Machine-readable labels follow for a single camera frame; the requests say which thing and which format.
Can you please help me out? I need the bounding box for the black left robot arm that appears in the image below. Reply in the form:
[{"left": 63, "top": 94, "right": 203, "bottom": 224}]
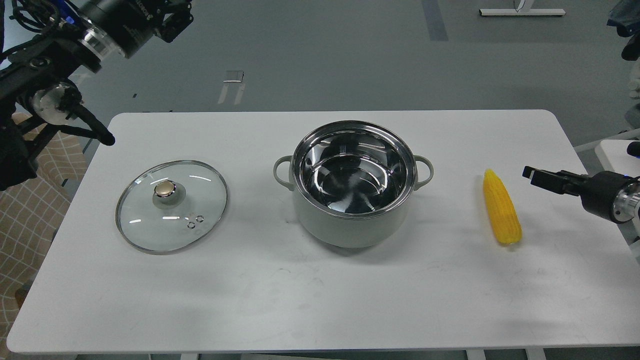
[{"left": 0, "top": 0, "right": 194, "bottom": 191}]

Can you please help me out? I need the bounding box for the dark object top right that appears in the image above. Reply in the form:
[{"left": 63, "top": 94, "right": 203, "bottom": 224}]
[{"left": 606, "top": 0, "right": 640, "bottom": 61}]

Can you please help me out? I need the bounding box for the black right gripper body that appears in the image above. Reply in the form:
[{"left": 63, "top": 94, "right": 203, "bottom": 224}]
[{"left": 562, "top": 170, "right": 633, "bottom": 224}]

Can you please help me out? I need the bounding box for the white desk base bar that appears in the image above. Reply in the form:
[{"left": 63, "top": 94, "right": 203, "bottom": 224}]
[{"left": 478, "top": 0, "right": 567, "bottom": 18}]

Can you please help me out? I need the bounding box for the glass pot lid gold knob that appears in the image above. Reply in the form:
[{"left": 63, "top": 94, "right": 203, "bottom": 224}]
[{"left": 115, "top": 160, "right": 230, "bottom": 255}]

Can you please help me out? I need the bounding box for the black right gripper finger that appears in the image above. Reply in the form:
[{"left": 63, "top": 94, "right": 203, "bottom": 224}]
[{"left": 522, "top": 166, "right": 586, "bottom": 196}]

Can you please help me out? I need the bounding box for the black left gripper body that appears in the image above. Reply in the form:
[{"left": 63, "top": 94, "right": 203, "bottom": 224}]
[{"left": 78, "top": 0, "right": 173, "bottom": 59}]

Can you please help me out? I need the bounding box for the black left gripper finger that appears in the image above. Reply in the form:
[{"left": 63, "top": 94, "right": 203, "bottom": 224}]
[{"left": 155, "top": 0, "right": 194, "bottom": 43}]

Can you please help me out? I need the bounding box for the beige checkered cloth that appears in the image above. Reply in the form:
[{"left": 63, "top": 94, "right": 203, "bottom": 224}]
[{"left": 0, "top": 133, "right": 88, "bottom": 342}]

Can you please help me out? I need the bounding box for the grey steel cooking pot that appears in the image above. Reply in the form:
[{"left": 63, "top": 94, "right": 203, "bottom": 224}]
[{"left": 272, "top": 120, "right": 435, "bottom": 249}]

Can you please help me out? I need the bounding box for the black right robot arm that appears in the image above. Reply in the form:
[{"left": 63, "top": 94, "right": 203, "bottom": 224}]
[{"left": 522, "top": 166, "right": 640, "bottom": 225}]

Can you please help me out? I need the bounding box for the yellow corn cob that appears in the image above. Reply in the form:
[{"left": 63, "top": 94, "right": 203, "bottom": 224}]
[{"left": 482, "top": 168, "right": 522, "bottom": 246}]

